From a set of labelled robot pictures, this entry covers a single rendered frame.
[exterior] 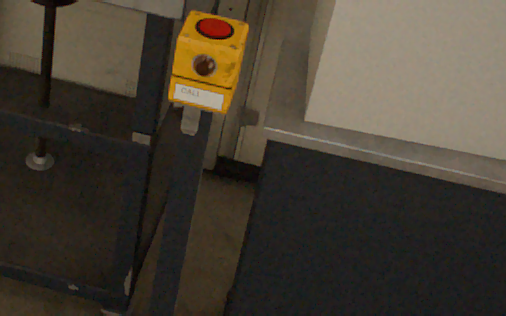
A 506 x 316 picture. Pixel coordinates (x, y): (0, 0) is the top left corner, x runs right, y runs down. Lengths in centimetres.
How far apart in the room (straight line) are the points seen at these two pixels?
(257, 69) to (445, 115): 95
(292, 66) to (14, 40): 107
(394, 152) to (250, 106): 99
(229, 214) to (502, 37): 117
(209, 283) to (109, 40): 62
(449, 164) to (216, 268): 94
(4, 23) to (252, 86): 62
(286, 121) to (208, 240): 94
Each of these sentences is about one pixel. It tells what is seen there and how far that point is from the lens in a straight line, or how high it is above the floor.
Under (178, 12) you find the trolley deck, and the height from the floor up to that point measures 80.
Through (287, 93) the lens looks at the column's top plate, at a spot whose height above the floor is 75.
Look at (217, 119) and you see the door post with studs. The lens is 238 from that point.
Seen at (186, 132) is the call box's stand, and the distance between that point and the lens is 132.
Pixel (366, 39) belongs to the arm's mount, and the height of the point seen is 90.
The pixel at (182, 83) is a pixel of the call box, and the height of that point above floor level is 84.
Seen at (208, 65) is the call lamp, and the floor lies 88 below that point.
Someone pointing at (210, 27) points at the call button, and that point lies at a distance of 124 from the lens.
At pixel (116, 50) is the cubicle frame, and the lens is 234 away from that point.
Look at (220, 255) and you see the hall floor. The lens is 225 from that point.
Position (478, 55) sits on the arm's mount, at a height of 90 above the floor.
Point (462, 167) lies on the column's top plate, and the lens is 139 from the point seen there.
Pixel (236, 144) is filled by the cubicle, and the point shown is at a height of 10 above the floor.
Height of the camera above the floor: 152
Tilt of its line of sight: 36 degrees down
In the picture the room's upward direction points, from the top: 10 degrees clockwise
